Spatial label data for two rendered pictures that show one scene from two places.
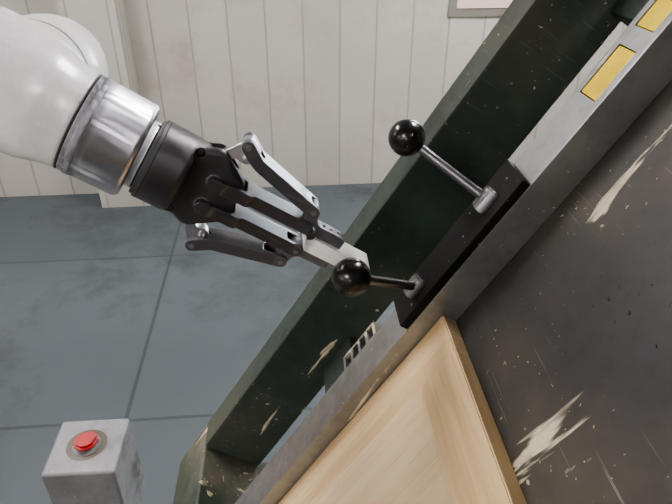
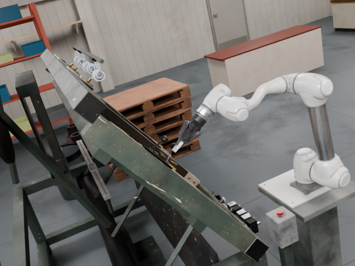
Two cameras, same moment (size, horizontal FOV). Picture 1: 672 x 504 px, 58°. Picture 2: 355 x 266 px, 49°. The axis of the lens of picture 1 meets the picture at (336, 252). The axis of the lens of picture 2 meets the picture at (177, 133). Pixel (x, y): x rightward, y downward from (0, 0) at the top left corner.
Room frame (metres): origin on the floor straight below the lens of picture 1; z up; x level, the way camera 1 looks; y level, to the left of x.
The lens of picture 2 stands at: (2.37, -0.41, 2.28)
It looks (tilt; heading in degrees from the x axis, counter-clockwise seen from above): 22 degrees down; 167
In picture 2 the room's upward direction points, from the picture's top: 14 degrees counter-clockwise
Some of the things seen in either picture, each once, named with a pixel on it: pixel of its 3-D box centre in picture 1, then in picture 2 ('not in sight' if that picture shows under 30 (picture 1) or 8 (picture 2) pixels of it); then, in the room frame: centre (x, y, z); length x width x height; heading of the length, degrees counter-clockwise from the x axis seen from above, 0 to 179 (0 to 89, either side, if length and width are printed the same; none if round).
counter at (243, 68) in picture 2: not in sight; (265, 60); (-4.29, 3.17, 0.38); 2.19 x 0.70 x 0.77; 95
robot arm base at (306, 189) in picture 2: not in sight; (305, 180); (0.32, 0.86, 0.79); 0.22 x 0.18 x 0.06; 4
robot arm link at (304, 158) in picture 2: not in sight; (306, 164); (0.35, 0.87, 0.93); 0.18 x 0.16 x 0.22; 12
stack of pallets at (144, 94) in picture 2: not in sight; (142, 125); (-2.74, 0.31, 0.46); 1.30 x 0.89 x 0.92; 96
